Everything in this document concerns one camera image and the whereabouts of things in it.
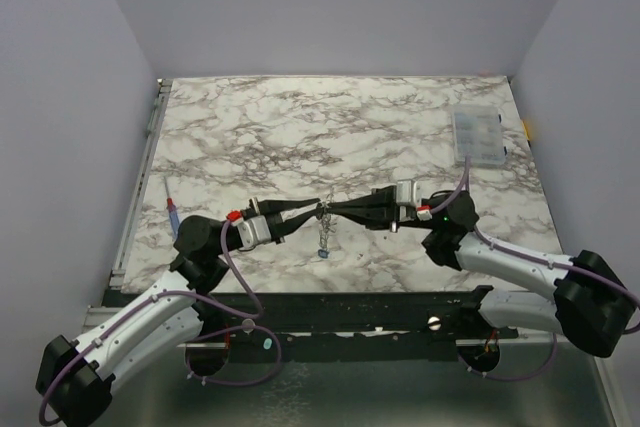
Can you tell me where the silver keyring chain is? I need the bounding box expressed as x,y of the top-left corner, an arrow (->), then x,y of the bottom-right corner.
317,191 -> 337,248

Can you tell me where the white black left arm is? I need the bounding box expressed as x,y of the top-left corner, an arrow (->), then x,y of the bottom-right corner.
36,198 -> 322,426

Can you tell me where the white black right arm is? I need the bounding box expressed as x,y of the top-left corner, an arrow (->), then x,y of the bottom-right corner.
322,181 -> 638,358

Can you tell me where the blue red screwdriver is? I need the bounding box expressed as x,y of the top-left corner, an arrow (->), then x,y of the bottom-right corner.
163,177 -> 180,239

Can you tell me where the clear plastic organizer box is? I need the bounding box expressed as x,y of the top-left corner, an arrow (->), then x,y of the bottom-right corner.
450,105 -> 506,168

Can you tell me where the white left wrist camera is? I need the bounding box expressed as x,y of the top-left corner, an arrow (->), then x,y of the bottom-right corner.
226,210 -> 272,251

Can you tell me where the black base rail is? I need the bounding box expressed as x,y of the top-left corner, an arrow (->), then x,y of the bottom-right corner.
185,286 -> 517,372

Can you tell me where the aluminium side rail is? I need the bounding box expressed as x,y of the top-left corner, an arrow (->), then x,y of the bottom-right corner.
108,78 -> 173,289

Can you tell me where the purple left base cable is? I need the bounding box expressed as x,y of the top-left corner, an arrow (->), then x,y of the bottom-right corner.
187,322 -> 283,388

